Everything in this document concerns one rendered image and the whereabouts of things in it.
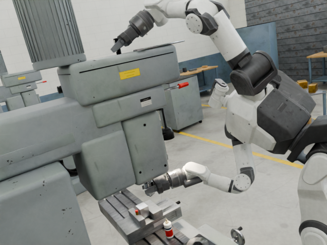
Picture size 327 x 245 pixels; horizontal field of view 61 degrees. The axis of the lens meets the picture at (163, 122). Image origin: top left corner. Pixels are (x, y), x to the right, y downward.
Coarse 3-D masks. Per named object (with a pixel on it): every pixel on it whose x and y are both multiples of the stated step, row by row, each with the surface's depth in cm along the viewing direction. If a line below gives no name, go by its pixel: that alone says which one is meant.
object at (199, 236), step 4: (196, 236) 117; (200, 236) 116; (192, 240) 113; (196, 240) 113; (200, 240) 112; (204, 240) 112; (208, 240) 113; (184, 244) 114; (188, 244) 111; (192, 244) 111; (196, 244) 112; (200, 244) 112; (204, 244) 110; (208, 244) 109; (212, 244) 111
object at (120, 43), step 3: (120, 39) 117; (117, 42) 117; (120, 42) 117; (123, 42) 117; (114, 45) 117; (117, 45) 117; (120, 45) 117; (123, 45) 118; (111, 48) 117; (114, 48) 117; (117, 48) 117; (114, 51) 117
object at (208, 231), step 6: (198, 228) 180; (204, 228) 179; (210, 228) 178; (204, 234) 174; (210, 234) 173; (216, 234) 172; (222, 234) 171; (216, 240) 167; (222, 240) 166; (228, 240) 165
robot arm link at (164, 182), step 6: (168, 174) 139; (174, 174) 138; (156, 180) 138; (162, 180) 137; (168, 180) 137; (174, 180) 137; (156, 186) 136; (162, 186) 133; (168, 186) 136; (174, 186) 138; (162, 192) 135
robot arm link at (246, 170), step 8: (240, 144) 137; (248, 144) 138; (240, 152) 136; (248, 152) 136; (240, 160) 136; (248, 160) 135; (240, 168) 135; (248, 168) 132; (240, 176) 131; (248, 176) 131; (240, 184) 130; (248, 184) 129
